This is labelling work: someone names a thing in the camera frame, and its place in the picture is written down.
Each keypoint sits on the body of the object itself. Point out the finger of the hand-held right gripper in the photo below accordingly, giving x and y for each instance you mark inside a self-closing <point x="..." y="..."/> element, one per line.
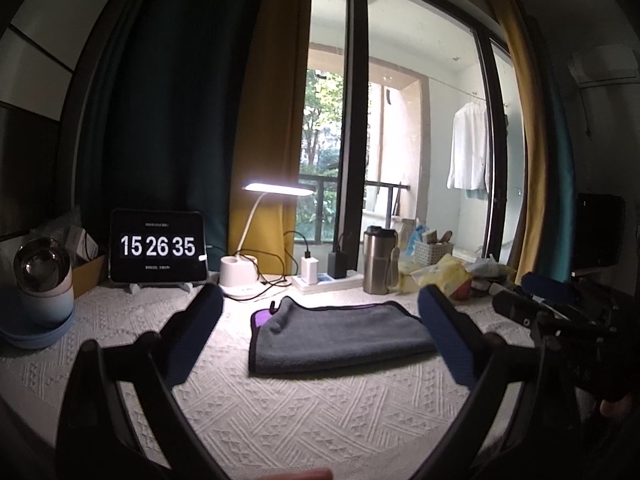
<point x="512" y="307"/>
<point x="547" y="287"/>

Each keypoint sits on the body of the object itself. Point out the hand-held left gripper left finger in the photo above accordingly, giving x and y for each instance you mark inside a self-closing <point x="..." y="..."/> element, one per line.
<point x="200" y="325"/>

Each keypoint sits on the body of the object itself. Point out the yellow curtain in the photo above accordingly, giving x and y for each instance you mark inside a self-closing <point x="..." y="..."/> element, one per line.
<point x="270" y="125"/>
<point x="525" y="125"/>

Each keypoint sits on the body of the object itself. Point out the black charger plug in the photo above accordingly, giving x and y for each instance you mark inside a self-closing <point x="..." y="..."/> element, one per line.
<point x="337" y="266"/>

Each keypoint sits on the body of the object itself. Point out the white charger plug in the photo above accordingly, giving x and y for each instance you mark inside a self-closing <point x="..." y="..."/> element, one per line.
<point x="309" y="269"/>

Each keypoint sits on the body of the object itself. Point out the white slotted basket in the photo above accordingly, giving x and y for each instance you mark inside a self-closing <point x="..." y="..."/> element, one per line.
<point x="432" y="254"/>

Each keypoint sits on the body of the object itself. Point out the grey towel with purple trim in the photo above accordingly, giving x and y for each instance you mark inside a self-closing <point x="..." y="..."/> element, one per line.
<point x="340" y="335"/>

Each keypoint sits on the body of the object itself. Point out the white textured tablecloth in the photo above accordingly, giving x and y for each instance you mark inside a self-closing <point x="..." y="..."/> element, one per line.
<point x="300" y="410"/>

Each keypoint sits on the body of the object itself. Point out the black monitor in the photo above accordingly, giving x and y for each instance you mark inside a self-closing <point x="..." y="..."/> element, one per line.
<point x="600" y="230"/>

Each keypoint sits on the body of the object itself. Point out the pile of crumpled packets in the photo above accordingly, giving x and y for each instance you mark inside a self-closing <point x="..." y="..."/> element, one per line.
<point x="487" y="272"/>

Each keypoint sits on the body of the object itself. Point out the black tablet showing clock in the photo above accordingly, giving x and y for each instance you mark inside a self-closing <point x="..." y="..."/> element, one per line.
<point x="157" y="246"/>

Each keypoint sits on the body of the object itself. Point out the white hanging shirt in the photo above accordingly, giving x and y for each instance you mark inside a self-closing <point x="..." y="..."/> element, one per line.
<point x="470" y="147"/>

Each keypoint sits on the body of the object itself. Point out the cardboard box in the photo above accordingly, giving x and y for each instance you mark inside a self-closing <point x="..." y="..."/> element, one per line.
<point x="90" y="275"/>

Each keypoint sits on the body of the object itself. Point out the black balcony railing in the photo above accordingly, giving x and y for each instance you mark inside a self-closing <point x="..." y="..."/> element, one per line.
<point x="320" y="180"/>

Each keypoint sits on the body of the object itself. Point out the white desk lamp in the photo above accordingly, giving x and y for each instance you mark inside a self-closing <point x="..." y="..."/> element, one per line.
<point x="239" y="275"/>

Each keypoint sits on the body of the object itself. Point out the stainless steel tumbler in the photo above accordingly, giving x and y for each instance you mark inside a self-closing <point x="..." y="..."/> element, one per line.
<point x="377" y="262"/>

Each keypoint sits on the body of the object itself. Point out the small white carton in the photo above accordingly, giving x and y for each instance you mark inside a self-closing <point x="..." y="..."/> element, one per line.
<point x="80" y="245"/>

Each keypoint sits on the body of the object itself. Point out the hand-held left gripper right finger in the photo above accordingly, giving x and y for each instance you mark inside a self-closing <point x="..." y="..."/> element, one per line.
<point x="450" y="340"/>

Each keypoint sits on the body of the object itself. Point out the black window frame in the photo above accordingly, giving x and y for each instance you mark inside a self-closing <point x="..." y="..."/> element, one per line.
<point x="354" y="110"/>

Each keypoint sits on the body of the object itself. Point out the white power strip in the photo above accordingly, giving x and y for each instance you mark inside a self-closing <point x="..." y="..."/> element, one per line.
<point x="325" y="282"/>

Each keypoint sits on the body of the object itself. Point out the teal curtain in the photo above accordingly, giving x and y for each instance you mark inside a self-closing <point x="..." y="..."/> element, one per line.
<point x="560" y="170"/>

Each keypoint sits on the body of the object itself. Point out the white air conditioner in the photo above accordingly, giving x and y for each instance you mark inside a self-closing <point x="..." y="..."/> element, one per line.
<point x="605" y="67"/>

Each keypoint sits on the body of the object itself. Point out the person's right hand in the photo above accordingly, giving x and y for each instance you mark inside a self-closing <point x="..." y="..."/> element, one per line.
<point x="617" y="404"/>

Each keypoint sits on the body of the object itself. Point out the person's left hand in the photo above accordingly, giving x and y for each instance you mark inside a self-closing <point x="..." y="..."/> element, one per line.
<point x="305" y="475"/>

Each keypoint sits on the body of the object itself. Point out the yellow snack packet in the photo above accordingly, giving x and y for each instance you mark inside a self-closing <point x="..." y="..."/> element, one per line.
<point x="445" y="275"/>

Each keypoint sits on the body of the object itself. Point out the dark green curtain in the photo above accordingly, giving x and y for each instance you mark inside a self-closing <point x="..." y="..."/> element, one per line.
<point x="170" y="110"/>

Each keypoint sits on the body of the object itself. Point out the white and blue humidifier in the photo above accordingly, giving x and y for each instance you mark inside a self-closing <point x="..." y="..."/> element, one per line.
<point x="42" y="285"/>

